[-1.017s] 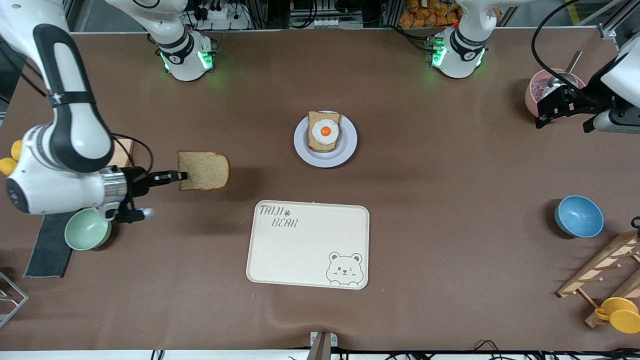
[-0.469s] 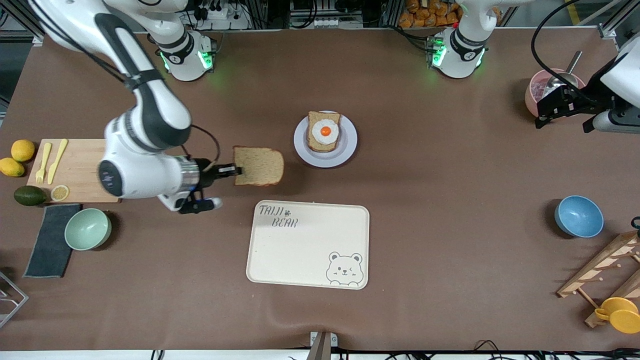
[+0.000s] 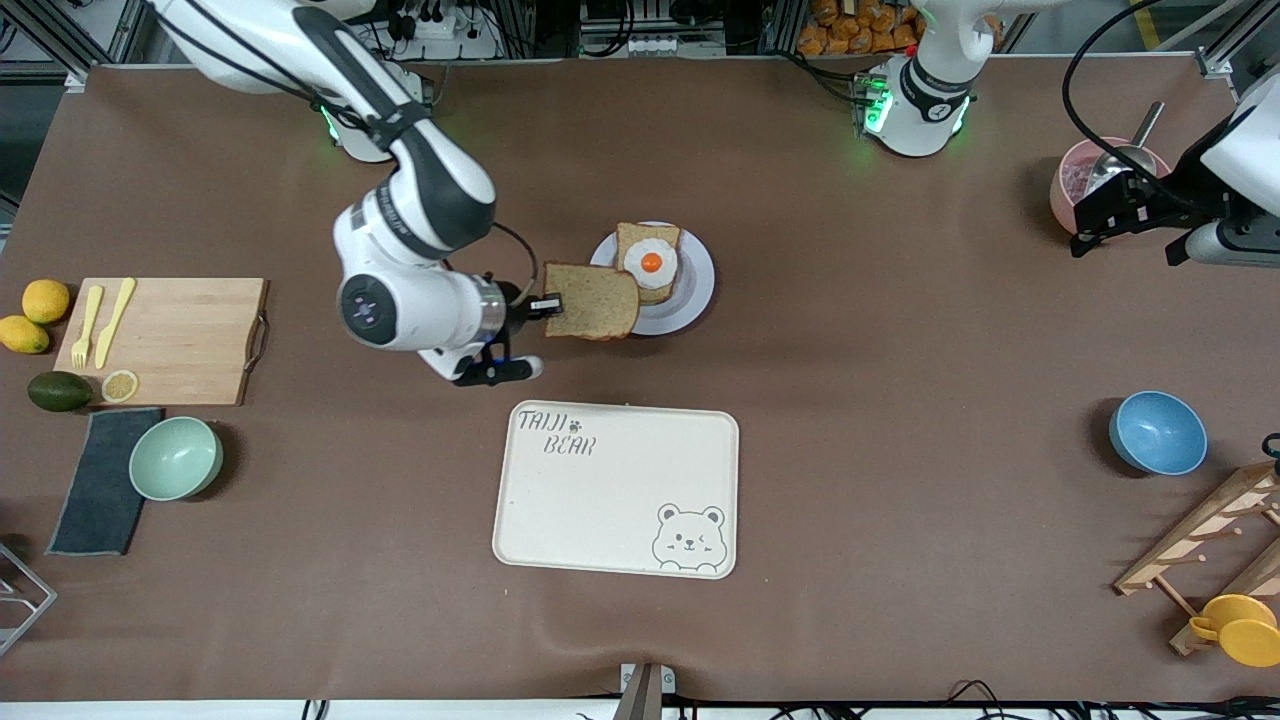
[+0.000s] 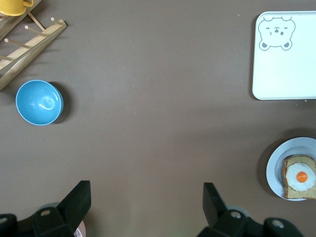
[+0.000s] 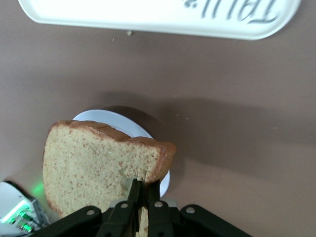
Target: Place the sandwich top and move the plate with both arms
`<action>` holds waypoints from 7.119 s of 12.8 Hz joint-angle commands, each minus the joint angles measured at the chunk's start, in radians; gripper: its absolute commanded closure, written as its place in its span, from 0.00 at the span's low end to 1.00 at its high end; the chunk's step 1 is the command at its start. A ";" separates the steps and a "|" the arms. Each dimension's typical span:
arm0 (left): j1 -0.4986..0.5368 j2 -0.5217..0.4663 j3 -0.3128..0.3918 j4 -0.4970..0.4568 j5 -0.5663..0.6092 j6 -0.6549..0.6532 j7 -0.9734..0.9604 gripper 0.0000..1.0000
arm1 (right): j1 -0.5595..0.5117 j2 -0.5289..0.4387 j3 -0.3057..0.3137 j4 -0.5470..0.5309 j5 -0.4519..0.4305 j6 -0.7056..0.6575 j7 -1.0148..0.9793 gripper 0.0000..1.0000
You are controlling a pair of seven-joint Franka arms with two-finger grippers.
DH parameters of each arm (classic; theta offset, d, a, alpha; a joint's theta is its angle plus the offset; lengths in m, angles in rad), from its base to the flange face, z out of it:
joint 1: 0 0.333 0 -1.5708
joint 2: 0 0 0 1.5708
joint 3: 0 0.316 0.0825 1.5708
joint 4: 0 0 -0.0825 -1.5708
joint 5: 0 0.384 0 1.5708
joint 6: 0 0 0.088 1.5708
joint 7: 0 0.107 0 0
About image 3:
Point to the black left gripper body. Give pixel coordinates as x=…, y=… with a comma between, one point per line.
x=1172, y=183

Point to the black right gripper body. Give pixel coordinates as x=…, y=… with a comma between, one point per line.
x=517, y=311

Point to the brown bread slice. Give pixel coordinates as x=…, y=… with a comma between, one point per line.
x=600, y=300
x=635, y=232

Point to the fried egg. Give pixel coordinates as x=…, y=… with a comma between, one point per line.
x=651, y=264

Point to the pale round plate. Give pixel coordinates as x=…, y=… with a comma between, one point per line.
x=695, y=290

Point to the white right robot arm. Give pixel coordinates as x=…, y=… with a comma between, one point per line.
x=420, y=190

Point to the pink bowl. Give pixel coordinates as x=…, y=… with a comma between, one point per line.
x=1068, y=195

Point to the metal scoop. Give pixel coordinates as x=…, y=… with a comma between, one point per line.
x=1145, y=130

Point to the cream bear print tray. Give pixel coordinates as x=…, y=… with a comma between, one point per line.
x=610, y=500

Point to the blue bowl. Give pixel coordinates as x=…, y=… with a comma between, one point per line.
x=1158, y=433

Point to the white power strip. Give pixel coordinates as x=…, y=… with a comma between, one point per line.
x=440, y=35

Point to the wooden peg rack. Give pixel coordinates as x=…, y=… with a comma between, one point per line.
x=1200, y=535

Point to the orange snack bags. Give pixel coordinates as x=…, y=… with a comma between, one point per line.
x=850, y=30

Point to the wooden cutting board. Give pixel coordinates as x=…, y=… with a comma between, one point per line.
x=190, y=330

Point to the mint green bowl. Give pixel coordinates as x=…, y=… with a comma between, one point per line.
x=175, y=458

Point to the yellow plastic knife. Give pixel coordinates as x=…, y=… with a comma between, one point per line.
x=113, y=325

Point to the lemon slice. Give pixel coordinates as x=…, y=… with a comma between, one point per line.
x=120, y=386

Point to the yellow cup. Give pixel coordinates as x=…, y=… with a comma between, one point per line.
x=1240, y=630

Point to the yellow plastic fork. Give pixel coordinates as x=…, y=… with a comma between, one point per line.
x=86, y=325

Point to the dark grey cloth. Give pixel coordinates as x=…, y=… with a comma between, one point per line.
x=95, y=500

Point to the green avocado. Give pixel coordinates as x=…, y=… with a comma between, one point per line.
x=60, y=392

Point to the yellow lemon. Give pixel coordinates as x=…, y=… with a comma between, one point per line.
x=46, y=301
x=24, y=335

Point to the grey metal camera bracket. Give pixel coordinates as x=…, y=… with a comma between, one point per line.
x=645, y=690

